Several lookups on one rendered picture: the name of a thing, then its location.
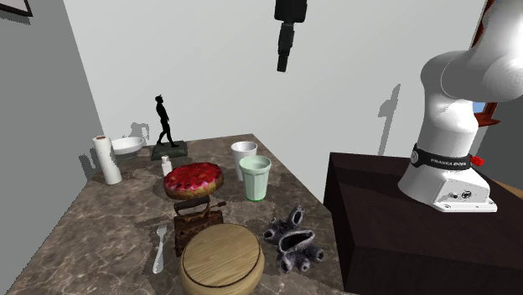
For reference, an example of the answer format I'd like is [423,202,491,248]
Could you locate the rusty brown antique iron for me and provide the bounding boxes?
[173,194,227,258]

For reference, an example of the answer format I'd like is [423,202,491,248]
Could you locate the round wooden lidded box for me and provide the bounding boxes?
[178,222,266,295]

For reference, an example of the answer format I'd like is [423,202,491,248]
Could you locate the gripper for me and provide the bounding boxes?
[273,0,308,74]

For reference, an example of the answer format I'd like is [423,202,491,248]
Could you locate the white cup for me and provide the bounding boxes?
[230,140,259,182]

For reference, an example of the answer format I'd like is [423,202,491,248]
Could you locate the small white bottle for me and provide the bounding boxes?
[160,154,173,178]

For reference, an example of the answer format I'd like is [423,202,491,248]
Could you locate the red framed window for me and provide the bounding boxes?
[469,0,502,128]

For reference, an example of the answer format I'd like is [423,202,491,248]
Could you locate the pale green cup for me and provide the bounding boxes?
[238,154,272,203]

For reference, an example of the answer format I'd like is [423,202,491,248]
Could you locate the black walking figure statue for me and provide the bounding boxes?
[150,93,189,162]

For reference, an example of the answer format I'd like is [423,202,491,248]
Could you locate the grey tube sponge figure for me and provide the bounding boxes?
[262,204,326,274]

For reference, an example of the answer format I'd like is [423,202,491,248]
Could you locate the dark framed wall picture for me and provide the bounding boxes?
[0,0,34,18]

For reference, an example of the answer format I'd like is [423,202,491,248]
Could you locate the red glazed doughnut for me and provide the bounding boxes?
[163,162,225,201]

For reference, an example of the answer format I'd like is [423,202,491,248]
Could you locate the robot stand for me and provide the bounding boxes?
[323,152,523,295]

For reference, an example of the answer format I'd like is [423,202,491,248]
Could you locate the white plastic fork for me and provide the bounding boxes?
[152,223,169,275]

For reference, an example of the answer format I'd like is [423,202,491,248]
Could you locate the white paper towel roll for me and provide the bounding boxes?
[91,135,123,186]

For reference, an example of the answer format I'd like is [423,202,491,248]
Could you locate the white bowl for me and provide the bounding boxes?
[110,136,146,157]

